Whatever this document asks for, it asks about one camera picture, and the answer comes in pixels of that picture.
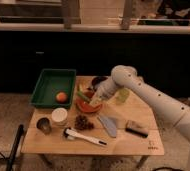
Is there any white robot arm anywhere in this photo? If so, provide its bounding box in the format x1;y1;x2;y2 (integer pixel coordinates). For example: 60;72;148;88
90;65;190;171

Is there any light green plastic cup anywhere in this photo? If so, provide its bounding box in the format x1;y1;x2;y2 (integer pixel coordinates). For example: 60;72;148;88
116;88;130;103

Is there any white paper cup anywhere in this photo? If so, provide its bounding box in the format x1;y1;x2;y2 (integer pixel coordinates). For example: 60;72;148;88
51;108;68;126

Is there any small metal cup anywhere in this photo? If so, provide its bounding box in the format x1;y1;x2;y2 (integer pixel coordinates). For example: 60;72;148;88
36;117;52;135

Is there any orange terracotta bowl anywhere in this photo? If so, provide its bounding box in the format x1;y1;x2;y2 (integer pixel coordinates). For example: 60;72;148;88
76;91;102;113

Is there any small yellow-green vegetable piece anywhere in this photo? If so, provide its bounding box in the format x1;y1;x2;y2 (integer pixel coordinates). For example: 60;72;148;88
78;84;82;92

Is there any dark bowl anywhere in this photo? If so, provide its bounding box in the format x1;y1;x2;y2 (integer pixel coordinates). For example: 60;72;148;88
91;76;106;91

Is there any bunch of dark grapes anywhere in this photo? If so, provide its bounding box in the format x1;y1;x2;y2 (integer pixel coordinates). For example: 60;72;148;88
75;115;94;130

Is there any orange peach fruit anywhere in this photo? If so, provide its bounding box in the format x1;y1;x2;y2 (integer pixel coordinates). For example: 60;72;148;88
56;92;68;103

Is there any wooden table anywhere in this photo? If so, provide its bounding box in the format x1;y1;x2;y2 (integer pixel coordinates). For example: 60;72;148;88
20;75;165;169

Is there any green plastic tray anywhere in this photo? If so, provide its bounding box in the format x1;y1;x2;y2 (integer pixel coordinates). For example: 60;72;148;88
31;69;76;109

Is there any white black handled brush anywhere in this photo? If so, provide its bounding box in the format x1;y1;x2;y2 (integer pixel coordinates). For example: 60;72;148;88
63;128;107;146

